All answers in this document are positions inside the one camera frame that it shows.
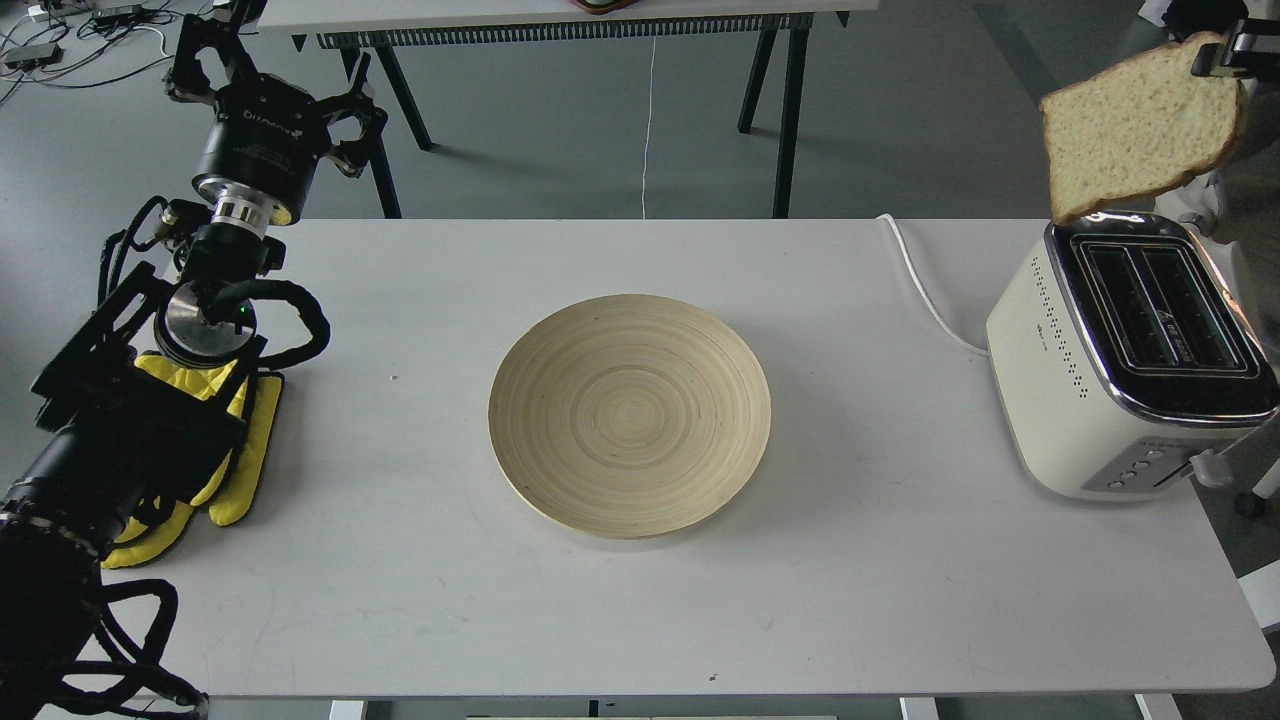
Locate round bamboo plate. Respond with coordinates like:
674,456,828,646
488,293,772,541

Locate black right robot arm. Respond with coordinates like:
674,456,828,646
1161,1,1279,82

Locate cream white toaster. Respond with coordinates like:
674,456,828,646
986,211,1277,502

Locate background table with black legs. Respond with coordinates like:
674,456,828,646
257,1,879,219

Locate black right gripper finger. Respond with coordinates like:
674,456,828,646
1190,20,1279,79

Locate power strips and floor cables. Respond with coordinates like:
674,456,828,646
0,0,201,101

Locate yellow oven mitt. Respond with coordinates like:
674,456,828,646
100,372,285,570

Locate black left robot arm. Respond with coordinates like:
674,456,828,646
3,1,387,719

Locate thin white hanging cable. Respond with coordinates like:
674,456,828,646
641,36,658,220

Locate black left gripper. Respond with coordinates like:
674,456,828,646
165,14,389,227

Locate slice of white bread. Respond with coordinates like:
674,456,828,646
1039,32,1248,225

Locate white toaster power cord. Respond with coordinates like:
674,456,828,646
877,214,991,357

